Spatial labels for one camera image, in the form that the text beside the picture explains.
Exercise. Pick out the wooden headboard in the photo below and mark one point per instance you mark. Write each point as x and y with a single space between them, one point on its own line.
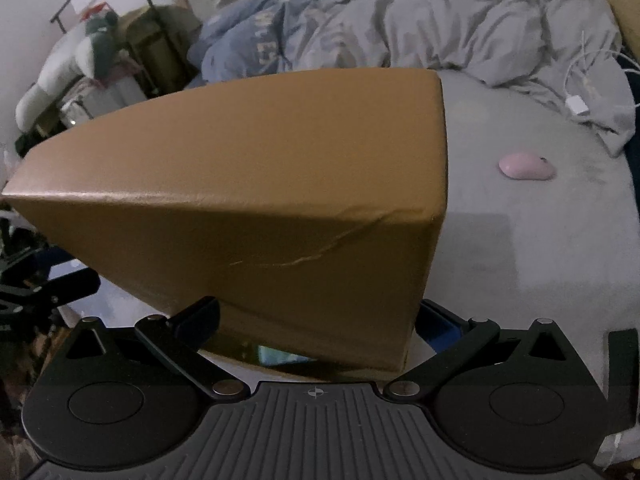
627 14

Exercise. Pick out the white charger with cable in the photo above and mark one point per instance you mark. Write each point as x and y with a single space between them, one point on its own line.
583 80

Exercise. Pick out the pink computer mouse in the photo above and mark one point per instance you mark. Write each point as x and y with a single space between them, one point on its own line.
526 166

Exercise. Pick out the white green plush toy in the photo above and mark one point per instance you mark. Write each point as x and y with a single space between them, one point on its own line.
88 50

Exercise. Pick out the brown bedside cabinet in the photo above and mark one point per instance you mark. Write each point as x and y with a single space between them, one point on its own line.
158 39

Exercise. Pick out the brown cardboard box lid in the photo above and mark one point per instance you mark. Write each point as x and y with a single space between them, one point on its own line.
308 203

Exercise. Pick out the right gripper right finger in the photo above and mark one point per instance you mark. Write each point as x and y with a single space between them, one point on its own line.
457 344

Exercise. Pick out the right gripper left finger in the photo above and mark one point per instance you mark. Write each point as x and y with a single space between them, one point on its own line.
177 341

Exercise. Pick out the grey blue duvet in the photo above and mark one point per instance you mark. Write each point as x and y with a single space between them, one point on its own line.
522 45

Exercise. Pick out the brown cardboard box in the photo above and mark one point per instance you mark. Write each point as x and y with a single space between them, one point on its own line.
311 371

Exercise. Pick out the green tissue pack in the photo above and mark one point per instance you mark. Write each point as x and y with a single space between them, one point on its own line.
270 357

